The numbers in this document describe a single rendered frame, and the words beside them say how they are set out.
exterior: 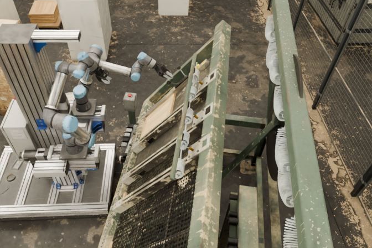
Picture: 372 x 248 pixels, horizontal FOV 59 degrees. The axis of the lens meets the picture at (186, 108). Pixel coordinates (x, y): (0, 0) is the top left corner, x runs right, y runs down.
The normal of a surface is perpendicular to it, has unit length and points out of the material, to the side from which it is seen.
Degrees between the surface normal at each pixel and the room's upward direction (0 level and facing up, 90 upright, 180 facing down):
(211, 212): 36
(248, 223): 0
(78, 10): 90
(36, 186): 0
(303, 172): 0
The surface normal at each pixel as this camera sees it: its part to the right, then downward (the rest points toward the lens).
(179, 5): 0.06, 0.72
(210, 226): 0.62, -0.49
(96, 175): 0.04, -0.69
